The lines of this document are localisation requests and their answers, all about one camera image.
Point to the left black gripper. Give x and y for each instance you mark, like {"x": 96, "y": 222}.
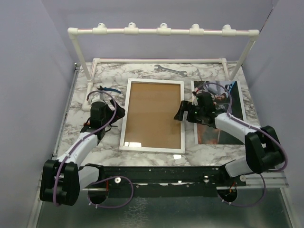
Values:
{"x": 119, "y": 113}

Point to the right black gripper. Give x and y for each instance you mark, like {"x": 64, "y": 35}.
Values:
{"x": 186, "y": 106}

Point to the brown frame backing board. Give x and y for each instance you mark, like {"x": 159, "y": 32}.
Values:
{"x": 152, "y": 114}

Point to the white picture frame with photo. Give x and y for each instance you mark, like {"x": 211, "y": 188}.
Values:
{"x": 123, "y": 142}

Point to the printed photo with mat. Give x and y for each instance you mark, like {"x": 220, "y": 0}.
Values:
{"x": 220, "y": 91}

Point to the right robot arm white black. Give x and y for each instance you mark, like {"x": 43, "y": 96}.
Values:
{"x": 263, "y": 151}

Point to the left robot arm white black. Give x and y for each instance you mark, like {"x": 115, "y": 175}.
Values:
{"x": 61, "y": 182}

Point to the silver open-end wrench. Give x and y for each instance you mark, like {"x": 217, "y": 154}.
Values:
{"x": 160, "y": 68}

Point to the white PVC pipe rack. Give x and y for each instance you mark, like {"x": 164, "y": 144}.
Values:
{"x": 162, "y": 30}

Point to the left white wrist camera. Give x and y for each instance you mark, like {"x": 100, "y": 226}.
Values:
{"x": 97, "y": 97}

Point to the blue handled pliers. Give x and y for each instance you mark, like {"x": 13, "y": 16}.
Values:
{"x": 108, "y": 90}

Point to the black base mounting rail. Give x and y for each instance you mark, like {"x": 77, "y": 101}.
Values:
{"x": 161, "y": 182}

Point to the aluminium extrusion rail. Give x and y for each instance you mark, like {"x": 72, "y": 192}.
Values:
{"x": 271, "y": 179}

